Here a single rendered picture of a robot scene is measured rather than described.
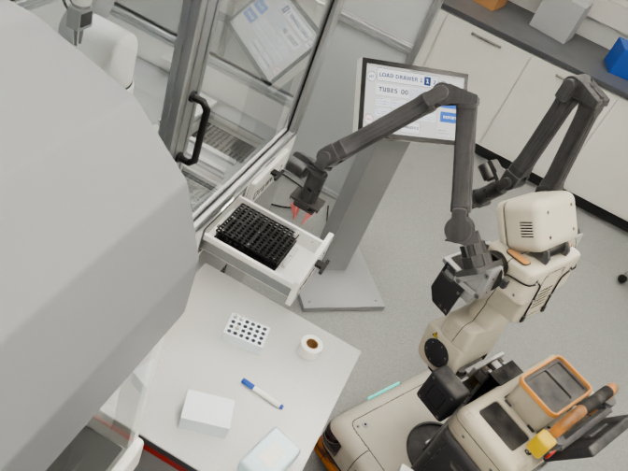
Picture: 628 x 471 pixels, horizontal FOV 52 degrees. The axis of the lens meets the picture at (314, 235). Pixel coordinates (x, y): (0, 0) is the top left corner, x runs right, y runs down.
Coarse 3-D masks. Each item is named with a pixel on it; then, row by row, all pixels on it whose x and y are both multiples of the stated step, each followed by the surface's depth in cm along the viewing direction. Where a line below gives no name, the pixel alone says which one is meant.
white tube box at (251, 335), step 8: (232, 312) 194; (232, 320) 192; (248, 320) 194; (224, 328) 189; (232, 328) 190; (240, 328) 191; (248, 328) 192; (256, 328) 193; (264, 328) 194; (224, 336) 189; (232, 336) 188; (240, 336) 190; (248, 336) 190; (256, 336) 191; (264, 336) 191; (232, 344) 190; (240, 344) 189; (248, 344) 188; (256, 344) 188; (256, 352) 190
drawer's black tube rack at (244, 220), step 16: (240, 208) 214; (224, 224) 206; (240, 224) 212; (256, 224) 210; (272, 224) 213; (224, 240) 205; (240, 240) 203; (256, 240) 209; (272, 240) 207; (256, 256) 204; (272, 256) 206
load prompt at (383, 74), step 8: (384, 72) 261; (392, 72) 263; (400, 72) 264; (408, 72) 266; (384, 80) 262; (392, 80) 263; (400, 80) 265; (408, 80) 266; (416, 80) 268; (424, 80) 269; (432, 80) 271; (432, 88) 271
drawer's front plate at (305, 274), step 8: (328, 240) 212; (320, 248) 208; (312, 256) 204; (320, 256) 208; (312, 264) 201; (304, 272) 197; (312, 272) 213; (296, 280) 194; (304, 280) 200; (296, 288) 194; (288, 296) 198; (288, 304) 199
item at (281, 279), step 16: (256, 208) 219; (288, 224) 217; (208, 240) 201; (304, 240) 218; (320, 240) 216; (224, 256) 202; (240, 256) 199; (304, 256) 216; (256, 272) 200; (272, 272) 198; (288, 272) 208; (272, 288) 201; (288, 288) 198
